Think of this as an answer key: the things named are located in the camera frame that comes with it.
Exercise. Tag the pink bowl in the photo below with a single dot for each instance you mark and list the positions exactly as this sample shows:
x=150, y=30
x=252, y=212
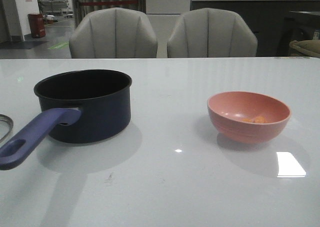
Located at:
x=232, y=114

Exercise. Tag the orange ham slice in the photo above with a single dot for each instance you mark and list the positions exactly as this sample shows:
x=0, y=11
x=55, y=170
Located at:
x=259, y=120

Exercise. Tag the glass lid blue knob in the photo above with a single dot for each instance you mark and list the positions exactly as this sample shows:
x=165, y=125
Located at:
x=6, y=126

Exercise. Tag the right beige chair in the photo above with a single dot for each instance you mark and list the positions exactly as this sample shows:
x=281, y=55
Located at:
x=211, y=33

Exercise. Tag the beige chair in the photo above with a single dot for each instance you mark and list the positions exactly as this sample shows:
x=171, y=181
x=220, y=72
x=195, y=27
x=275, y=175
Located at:
x=114, y=33
x=211, y=33

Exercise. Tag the left beige chair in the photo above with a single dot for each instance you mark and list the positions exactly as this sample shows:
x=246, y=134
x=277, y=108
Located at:
x=114, y=33

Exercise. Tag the white cabinet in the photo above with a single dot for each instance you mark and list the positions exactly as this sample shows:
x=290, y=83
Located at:
x=163, y=15

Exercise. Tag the red barrier tape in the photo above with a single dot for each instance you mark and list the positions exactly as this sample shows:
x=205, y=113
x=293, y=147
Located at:
x=110, y=3

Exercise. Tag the dark kitchen counter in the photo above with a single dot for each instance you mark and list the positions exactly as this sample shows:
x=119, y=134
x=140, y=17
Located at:
x=264, y=17

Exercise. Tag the red trash bin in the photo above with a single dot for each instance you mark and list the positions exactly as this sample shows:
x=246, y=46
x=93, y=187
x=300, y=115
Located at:
x=36, y=24

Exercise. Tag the dark side table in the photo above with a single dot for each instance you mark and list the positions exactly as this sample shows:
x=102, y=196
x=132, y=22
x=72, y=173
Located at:
x=298, y=26

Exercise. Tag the beige sofa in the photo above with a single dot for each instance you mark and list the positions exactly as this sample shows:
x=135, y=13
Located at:
x=308, y=48

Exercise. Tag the dark blue saucepan purple handle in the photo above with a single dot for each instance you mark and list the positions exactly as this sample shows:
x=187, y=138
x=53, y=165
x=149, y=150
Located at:
x=77, y=107

